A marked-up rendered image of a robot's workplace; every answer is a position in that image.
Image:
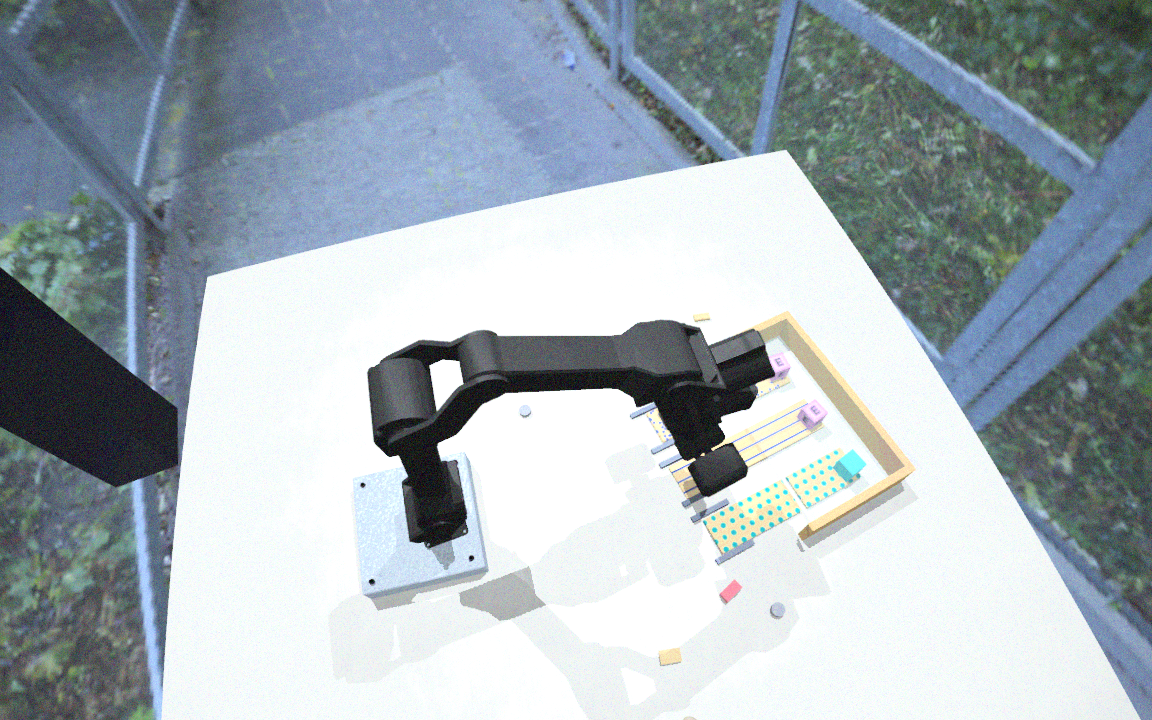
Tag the cream strip with teal polka dots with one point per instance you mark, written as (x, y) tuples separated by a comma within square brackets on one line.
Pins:
[(750, 517)]

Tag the pink rectangular block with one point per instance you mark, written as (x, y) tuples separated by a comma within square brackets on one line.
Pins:
[(730, 591)]

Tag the beige strip with blue lines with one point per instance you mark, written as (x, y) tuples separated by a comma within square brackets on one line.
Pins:
[(744, 445)]

